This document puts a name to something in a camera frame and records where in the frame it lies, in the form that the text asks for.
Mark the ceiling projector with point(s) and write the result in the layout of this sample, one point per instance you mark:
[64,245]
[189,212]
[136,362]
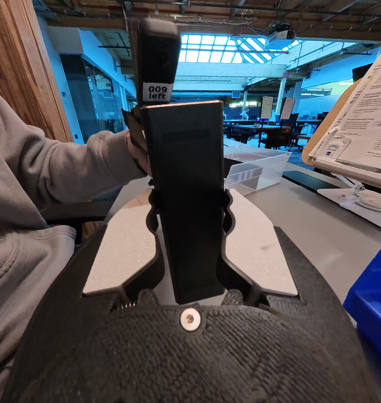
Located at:
[280,39]

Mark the white stand base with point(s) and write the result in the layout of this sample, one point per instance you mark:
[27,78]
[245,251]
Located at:
[366,204]

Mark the clear bag with green parts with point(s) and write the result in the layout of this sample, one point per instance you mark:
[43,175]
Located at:
[256,167]

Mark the blue plastic bin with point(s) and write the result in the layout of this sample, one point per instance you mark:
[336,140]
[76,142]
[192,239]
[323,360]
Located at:
[372,292]

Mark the black pad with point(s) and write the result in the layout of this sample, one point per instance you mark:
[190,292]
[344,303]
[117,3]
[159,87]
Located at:
[310,181]

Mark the person's left forearm grey sleeve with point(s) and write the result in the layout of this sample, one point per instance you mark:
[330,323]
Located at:
[89,163]

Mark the grey desk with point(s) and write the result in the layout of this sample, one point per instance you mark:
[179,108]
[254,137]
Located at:
[319,226]

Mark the white sign on stand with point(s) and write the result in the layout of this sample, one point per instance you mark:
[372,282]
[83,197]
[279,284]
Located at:
[287,108]
[267,107]

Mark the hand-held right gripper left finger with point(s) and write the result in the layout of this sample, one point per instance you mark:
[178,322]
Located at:
[124,248]

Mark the wooden document board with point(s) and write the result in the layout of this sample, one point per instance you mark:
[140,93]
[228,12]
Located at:
[322,141]

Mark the person's left hand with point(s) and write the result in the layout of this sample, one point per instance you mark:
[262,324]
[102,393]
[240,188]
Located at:
[140,160]

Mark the black office chair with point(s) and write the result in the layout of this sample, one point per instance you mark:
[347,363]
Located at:
[80,207]

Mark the black rectangular box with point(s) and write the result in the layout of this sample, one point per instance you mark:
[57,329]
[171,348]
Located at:
[187,195]

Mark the printed paper sheets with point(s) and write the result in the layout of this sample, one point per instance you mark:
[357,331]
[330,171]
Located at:
[366,119]

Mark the person's grey hoodie torso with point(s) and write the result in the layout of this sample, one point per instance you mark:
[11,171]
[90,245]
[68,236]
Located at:
[17,252]

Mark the wooden pillar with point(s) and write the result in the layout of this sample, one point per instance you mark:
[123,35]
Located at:
[23,63]

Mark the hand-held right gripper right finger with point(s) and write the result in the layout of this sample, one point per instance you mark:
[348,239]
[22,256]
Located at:
[256,245]

